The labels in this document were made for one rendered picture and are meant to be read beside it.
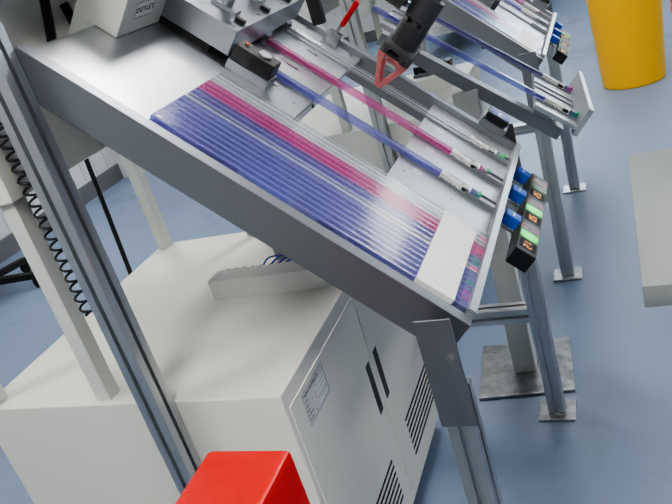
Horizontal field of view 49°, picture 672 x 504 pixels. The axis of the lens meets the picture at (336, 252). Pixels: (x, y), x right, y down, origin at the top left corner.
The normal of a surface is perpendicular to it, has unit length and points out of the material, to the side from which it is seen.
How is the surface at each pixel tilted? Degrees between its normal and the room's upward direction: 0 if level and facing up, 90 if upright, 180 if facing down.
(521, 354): 90
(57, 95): 90
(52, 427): 90
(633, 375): 0
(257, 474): 0
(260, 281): 90
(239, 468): 0
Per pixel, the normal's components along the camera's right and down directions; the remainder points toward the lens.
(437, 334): -0.30, 0.46
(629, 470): -0.28, -0.88
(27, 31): 0.91, -0.11
